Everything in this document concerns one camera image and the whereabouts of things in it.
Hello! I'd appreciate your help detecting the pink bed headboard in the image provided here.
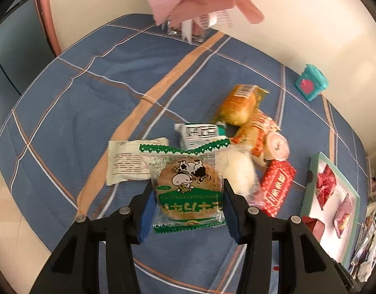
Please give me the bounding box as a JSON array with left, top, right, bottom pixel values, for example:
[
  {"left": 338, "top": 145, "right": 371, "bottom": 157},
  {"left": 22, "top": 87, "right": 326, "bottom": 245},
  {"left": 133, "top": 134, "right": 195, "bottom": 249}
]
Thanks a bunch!
[{"left": 34, "top": 0, "right": 62, "bottom": 57}]

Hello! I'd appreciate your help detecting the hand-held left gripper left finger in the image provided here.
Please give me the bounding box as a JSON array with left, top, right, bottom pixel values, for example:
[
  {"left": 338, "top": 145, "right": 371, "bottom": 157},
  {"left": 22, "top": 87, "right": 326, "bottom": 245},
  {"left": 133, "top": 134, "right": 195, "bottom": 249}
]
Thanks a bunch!
[{"left": 29, "top": 178, "right": 157, "bottom": 294}]

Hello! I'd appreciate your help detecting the dark red snack packet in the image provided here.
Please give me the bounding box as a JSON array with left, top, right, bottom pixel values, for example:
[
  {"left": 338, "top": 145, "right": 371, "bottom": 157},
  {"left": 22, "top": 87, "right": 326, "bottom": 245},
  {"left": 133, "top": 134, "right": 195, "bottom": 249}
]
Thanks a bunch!
[{"left": 301, "top": 216, "right": 326, "bottom": 240}]

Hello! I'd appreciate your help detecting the dark grey panel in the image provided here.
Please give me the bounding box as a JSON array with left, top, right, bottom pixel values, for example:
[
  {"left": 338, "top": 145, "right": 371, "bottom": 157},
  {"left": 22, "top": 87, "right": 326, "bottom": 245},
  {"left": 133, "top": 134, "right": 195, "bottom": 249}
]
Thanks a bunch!
[{"left": 0, "top": 0, "right": 57, "bottom": 95}]

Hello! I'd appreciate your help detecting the pink snack packet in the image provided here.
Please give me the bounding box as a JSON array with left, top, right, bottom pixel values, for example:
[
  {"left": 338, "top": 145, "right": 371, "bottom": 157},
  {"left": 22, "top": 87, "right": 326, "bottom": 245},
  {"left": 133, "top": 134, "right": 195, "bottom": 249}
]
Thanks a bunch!
[{"left": 334, "top": 194, "right": 354, "bottom": 239}]

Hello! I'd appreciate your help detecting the white snack packet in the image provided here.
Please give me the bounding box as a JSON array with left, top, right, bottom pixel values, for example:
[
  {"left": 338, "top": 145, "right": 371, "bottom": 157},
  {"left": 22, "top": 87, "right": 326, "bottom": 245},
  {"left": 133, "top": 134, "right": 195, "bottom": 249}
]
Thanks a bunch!
[{"left": 106, "top": 138, "right": 170, "bottom": 186}]

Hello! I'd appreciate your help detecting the cow print cookie packet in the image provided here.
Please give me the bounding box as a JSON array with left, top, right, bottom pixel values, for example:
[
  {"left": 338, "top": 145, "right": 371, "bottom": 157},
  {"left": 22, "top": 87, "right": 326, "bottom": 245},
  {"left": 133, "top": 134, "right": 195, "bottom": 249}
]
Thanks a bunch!
[{"left": 139, "top": 143, "right": 231, "bottom": 235}]

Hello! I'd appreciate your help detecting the clear packet golden bread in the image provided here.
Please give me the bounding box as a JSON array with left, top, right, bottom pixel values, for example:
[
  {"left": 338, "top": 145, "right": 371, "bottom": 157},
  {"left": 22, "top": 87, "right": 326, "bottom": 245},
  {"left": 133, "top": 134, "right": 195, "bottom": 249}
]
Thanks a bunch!
[{"left": 214, "top": 84, "right": 269, "bottom": 126}]

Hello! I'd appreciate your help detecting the clear glass vase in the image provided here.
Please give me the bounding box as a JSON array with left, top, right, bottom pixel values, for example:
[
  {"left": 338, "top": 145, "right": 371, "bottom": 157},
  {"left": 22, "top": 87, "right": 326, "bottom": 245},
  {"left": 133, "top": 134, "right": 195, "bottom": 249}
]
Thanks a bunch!
[{"left": 162, "top": 15, "right": 213, "bottom": 44}]

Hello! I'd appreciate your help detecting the dotted sheer ribbon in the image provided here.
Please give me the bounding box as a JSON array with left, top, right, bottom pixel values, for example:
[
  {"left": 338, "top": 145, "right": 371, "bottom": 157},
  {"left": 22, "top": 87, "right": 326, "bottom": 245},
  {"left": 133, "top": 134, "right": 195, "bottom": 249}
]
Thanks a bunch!
[{"left": 198, "top": 11, "right": 233, "bottom": 28}]

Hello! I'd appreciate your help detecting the small teal box pink print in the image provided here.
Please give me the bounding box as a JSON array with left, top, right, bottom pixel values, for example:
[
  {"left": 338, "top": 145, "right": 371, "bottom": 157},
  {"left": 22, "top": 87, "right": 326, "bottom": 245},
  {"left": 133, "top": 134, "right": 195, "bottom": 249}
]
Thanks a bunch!
[{"left": 294, "top": 64, "right": 328, "bottom": 102}]

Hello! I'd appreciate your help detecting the blue plaid bed sheet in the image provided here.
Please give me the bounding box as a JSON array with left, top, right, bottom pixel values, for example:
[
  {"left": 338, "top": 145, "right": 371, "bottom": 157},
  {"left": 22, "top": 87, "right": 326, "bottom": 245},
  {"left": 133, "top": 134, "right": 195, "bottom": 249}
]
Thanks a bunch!
[{"left": 0, "top": 14, "right": 367, "bottom": 294}]

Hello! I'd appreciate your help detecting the clear packet white cake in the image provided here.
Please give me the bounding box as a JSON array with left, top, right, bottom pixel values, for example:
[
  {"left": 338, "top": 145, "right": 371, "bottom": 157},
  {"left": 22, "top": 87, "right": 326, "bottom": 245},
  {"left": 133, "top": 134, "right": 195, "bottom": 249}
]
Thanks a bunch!
[{"left": 225, "top": 148, "right": 263, "bottom": 206}]

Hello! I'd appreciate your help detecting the orange striped bread packet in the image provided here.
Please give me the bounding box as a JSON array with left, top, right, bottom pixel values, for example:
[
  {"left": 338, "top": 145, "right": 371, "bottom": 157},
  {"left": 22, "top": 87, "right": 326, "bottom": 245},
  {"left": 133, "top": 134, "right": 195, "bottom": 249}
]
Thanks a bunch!
[{"left": 232, "top": 110, "right": 282, "bottom": 167}]

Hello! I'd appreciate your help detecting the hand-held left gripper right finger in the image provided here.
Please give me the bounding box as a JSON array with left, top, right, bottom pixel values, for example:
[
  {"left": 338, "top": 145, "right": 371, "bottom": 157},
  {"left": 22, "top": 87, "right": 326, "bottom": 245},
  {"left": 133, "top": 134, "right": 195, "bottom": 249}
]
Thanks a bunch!
[{"left": 223, "top": 178, "right": 357, "bottom": 294}]

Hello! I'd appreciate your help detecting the pile of papers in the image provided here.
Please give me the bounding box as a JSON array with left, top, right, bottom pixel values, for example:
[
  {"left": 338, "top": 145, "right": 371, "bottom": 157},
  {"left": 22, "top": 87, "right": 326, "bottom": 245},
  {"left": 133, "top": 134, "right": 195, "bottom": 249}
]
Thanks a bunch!
[{"left": 347, "top": 200, "right": 376, "bottom": 282}]

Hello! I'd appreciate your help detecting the red candy packet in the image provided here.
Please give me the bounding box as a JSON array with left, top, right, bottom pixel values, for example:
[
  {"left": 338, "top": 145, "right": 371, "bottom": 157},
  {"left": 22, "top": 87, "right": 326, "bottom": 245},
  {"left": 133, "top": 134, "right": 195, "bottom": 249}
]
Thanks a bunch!
[{"left": 316, "top": 165, "right": 337, "bottom": 210}]

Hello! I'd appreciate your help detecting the green white cracker packet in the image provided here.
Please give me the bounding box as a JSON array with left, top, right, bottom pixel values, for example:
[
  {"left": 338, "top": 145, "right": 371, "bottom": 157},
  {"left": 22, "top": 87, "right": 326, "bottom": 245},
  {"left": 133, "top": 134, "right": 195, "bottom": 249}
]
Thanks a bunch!
[{"left": 174, "top": 122, "right": 228, "bottom": 150}]

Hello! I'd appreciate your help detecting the white shelf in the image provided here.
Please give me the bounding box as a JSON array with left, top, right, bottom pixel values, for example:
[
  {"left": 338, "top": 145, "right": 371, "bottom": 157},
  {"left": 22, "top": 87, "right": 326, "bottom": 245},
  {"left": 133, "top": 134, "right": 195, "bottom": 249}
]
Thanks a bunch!
[{"left": 366, "top": 156, "right": 376, "bottom": 203}]

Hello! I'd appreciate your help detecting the white ribbon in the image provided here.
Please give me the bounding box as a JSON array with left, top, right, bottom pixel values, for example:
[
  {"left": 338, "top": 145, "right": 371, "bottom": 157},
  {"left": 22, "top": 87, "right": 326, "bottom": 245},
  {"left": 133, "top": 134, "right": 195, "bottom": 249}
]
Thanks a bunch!
[{"left": 182, "top": 21, "right": 193, "bottom": 42}]

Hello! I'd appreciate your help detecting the teal rimmed white tray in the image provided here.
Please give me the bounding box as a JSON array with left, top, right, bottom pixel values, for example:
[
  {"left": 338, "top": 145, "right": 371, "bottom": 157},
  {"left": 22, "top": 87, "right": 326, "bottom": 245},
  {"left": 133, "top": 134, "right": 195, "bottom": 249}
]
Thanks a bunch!
[{"left": 300, "top": 151, "right": 360, "bottom": 270}]

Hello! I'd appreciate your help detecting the pink round jelly cup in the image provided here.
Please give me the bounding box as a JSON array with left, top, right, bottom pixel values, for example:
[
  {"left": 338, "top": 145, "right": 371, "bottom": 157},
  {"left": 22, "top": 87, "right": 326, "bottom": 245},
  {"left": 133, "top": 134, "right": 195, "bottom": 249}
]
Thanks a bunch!
[{"left": 264, "top": 131, "right": 290, "bottom": 161}]

